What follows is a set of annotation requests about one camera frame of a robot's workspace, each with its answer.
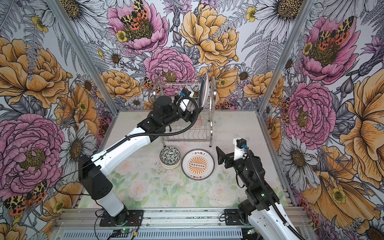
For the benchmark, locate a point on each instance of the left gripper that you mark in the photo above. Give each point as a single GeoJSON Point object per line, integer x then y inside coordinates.
{"type": "Point", "coordinates": [192, 118]}

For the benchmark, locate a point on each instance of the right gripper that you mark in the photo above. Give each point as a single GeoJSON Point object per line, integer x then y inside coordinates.
{"type": "Point", "coordinates": [229, 157]}

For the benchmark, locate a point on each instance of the chrome two-tier dish rack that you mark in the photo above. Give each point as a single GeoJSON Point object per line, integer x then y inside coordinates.
{"type": "Point", "coordinates": [202, 130]}

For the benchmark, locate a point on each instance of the green rimmed plate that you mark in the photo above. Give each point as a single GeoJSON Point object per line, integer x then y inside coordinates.
{"type": "Point", "coordinates": [204, 92]}

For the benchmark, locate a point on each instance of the pink patterned bowl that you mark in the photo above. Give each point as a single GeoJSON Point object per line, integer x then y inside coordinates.
{"type": "Point", "coordinates": [170, 155]}

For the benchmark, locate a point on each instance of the cream white bowl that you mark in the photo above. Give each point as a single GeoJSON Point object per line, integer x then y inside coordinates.
{"type": "Point", "coordinates": [170, 167]}

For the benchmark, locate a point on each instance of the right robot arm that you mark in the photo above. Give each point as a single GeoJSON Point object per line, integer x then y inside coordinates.
{"type": "Point", "coordinates": [262, 209]}

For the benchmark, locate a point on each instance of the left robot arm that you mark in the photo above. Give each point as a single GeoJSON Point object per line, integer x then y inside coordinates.
{"type": "Point", "coordinates": [168, 118]}

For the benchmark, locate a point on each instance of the green circuit board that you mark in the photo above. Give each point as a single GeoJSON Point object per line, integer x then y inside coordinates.
{"type": "Point", "coordinates": [126, 231]}

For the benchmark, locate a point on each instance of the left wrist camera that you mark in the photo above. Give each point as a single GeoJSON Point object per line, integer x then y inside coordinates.
{"type": "Point", "coordinates": [186, 104]}

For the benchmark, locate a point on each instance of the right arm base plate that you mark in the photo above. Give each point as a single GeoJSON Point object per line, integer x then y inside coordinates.
{"type": "Point", "coordinates": [235, 217]}

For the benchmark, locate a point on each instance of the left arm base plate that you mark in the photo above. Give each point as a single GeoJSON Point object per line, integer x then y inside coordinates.
{"type": "Point", "coordinates": [126, 218]}

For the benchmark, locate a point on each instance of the aluminium front rail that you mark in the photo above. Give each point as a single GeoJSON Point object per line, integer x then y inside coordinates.
{"type": "Point", "coordinates": [152, 218]}

